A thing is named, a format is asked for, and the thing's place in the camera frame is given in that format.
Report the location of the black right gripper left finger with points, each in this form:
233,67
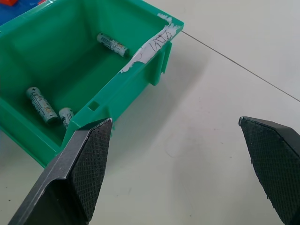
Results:
70,178

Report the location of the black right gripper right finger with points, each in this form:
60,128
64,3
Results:
274,164

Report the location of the green plastic bin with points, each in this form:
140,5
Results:
58,61

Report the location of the white AA battery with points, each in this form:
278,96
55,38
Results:
113,44
65,116
41,105

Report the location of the torn white paper label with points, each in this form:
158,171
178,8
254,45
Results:
153,45

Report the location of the blue tray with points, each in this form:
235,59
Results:
14,11

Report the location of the orange object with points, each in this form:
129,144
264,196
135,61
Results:
9,2

